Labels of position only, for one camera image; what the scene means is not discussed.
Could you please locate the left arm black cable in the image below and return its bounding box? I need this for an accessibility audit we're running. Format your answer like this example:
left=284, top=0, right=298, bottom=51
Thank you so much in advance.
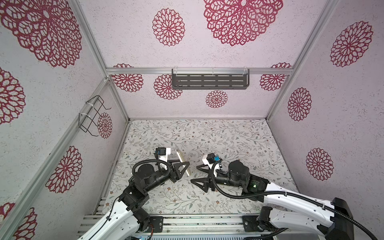
left=131, top=158, right=172, bottom=181

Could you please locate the dark grey wall shelf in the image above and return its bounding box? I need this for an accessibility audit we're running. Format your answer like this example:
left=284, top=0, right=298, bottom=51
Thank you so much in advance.
left=171, top=69, right=250, bottom=90

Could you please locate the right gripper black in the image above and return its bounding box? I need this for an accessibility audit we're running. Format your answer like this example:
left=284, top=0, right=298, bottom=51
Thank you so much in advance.
left=191, top=162, right=244, bottom=193

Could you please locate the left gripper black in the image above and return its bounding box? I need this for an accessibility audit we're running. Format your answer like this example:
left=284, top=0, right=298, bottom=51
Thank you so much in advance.
left=144, top=159, right=189, bottom=194

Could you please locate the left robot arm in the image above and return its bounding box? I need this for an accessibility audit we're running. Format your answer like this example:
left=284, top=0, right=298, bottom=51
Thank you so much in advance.
left=80, top=159, right=190, bottom=240

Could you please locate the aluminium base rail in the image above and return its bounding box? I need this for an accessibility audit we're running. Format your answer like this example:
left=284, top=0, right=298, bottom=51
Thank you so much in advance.
left=77, top=213, right=329, bottom=238

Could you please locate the white remote control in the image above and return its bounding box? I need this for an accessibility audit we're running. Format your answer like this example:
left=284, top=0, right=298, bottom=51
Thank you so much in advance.
left=176, top=149, right=191, bottom=177

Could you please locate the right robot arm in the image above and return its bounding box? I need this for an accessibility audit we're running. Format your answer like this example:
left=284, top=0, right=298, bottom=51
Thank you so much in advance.
left=191, top=160, right=355, bottom=240

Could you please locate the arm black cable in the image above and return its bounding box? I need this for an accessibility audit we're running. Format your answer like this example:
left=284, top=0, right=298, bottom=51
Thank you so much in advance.
left=131, top=158, right=172, bottom=181
left=209, top=161, right=379, bottom=240

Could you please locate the black wire wall basket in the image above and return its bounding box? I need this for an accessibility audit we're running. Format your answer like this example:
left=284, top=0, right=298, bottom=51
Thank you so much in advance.
left=78, top=95, right=113, bottom=139

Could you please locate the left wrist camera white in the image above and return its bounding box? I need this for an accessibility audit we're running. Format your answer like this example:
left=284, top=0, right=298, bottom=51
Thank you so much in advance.
left=155, top=147, right=172, bottom=164

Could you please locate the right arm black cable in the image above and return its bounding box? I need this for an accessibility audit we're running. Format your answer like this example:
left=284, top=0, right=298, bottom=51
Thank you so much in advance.
left=209, top=161, right=379, bottom=240

